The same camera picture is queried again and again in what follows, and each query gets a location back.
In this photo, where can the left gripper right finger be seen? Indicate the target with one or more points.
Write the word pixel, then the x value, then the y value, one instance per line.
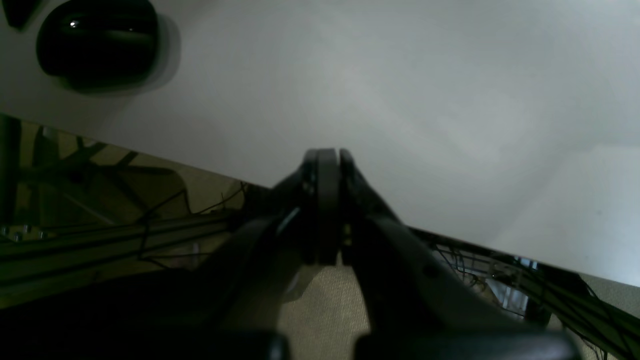
pixel 418 309

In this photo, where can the black computer mouse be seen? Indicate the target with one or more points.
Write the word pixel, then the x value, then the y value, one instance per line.
pixel 99 43

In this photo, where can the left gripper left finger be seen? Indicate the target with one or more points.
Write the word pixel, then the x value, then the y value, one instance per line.
pixel 225 309

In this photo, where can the metal wire rack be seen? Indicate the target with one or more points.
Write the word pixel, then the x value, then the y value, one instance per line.
pixel 605 325

